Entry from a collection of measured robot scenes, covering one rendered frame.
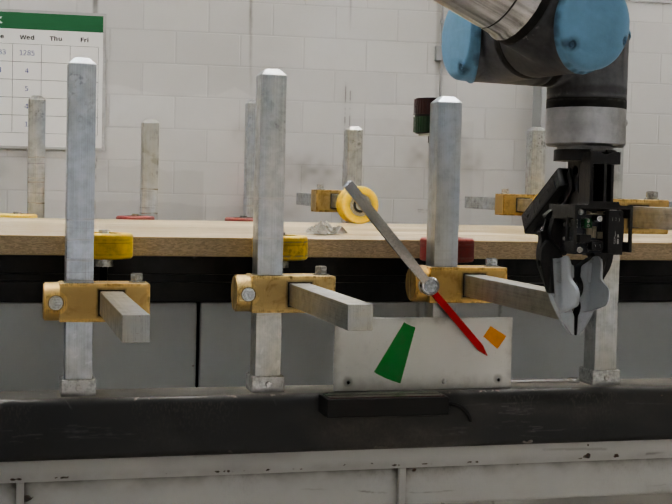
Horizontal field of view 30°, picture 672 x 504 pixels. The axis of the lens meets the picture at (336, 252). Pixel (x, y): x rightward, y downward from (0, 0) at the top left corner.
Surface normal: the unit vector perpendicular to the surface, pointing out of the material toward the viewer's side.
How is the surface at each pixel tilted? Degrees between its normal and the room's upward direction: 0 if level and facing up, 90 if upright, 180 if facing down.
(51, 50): 90
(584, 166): 90
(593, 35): 92
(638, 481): 90
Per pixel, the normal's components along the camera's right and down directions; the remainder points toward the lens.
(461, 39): -0.95, -0.01
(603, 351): 0.26, 0.06
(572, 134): -0.48, 0.02
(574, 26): 0.47, 0.09
